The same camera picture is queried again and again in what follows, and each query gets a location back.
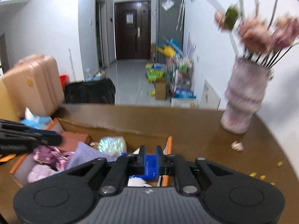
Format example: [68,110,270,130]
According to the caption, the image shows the scattered yellow petals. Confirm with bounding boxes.
[249,161,284,186]

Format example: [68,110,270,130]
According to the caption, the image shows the small blue tissue packet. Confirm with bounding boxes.
[121,153,161,181]

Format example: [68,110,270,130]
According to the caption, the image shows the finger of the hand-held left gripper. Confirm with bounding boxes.
[0,119,60,137]
[0,134,63,155]

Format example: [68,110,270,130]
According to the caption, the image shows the dark brown entrance door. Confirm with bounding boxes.
[114,0,152,61]

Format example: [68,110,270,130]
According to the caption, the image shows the purple artificial flowers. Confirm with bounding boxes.
[187,34,197,57]

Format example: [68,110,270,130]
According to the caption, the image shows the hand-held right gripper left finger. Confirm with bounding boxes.
[61,146,146,196]

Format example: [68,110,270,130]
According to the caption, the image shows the red plastic bin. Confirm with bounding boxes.
[59,75,70,90]

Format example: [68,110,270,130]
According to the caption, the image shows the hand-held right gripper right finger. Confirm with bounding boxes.
[156,146,234,195]

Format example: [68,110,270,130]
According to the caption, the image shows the iridescent plastic bag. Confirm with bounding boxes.
[97,136,128,157]

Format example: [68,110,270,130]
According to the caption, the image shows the white carton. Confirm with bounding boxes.
[171,97,198,109]

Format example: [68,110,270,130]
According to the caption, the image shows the grey side door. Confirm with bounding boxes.
[95,0,110,69]

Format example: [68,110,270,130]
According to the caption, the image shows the white folded umbrella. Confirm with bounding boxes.
[176,0,186,31]

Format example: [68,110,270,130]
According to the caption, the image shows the wire storage rack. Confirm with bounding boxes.
[172,57,197,101]

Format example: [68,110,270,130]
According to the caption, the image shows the grey refrigerator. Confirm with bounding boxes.
[157,0,185,52]

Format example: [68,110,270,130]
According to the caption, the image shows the fallen pink petal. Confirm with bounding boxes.
[231,141,244,153]

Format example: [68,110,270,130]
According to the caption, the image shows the blue and white plush toy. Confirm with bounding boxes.
[127,176,152,187]

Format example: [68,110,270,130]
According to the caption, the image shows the brown cardboard carton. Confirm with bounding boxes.
[155,76,168,101]

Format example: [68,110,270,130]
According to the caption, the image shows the blue soft tissue pack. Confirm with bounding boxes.
[21,107,53,129]

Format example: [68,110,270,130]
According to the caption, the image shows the orange leather strap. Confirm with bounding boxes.
[0,153,18,165]

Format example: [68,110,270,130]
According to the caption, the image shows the grey ribbed vase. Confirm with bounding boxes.
[220,57,274,134]

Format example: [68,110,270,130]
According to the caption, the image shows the lavender fuzzy headband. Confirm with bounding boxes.
[27,164,62,183]

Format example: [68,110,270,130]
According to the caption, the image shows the pink suitcase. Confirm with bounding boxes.
[2,54,65,118]

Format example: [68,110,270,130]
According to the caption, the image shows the green plastic basket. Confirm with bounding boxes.
[145,63,164,83]

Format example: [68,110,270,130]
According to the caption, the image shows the pink satin bow scrunchie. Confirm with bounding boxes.
[33,145,75,171]

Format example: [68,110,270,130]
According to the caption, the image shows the red cardboard box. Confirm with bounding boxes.
[9,117,173,187]

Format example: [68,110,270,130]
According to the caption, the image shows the black bag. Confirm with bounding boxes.
[64,78,116,105]

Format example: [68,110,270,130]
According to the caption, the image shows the purple knitted cloth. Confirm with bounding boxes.
[64,141,117,171]

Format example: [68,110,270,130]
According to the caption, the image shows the dried pink roses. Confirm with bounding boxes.
[161,0,299,69]

